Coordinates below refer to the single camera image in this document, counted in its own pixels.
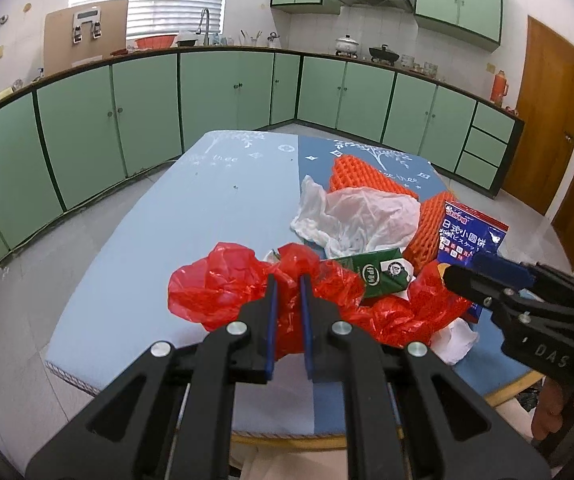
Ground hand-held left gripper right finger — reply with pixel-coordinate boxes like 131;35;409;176
299;274;551;480

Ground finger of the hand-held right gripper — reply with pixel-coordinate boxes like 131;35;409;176
473;252;535;292
442;264;508;312

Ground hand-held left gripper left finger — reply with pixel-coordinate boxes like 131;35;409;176
26;274;280;480

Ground blue snack packet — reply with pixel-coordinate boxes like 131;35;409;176
436;200;511;324

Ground red plastic bag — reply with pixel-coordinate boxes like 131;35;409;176
168;241;474;362

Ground orange foam fruit net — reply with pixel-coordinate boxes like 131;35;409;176
404;191;457;275
328;155;420;207

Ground person's right hand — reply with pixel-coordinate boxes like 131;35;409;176
531;375;574;456

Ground crumpled white tissue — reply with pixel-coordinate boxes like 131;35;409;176
431;317;481;367

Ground green milk carton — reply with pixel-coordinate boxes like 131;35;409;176
328;247;416;302

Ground white plastic bag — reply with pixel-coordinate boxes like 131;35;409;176
291;175;421;262

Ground wooden door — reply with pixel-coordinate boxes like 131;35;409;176
499;15;574;217

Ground blue printed tablecloth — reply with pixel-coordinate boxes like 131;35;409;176
46;130;539;442

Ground red thermos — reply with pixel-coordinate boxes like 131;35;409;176
490;69;510;106

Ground glass jars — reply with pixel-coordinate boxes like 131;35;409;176
399;54;441;76

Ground black wok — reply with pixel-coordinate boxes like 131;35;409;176
368;45;401;65

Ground green base cabinets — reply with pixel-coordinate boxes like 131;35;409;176
0;46;525;290

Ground red basin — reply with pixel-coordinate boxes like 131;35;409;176
134;34;176;51

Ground metal kitchen faucet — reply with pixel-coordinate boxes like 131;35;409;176
197;7;212;47

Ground wooden board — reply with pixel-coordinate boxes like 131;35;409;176
43;0;130;77

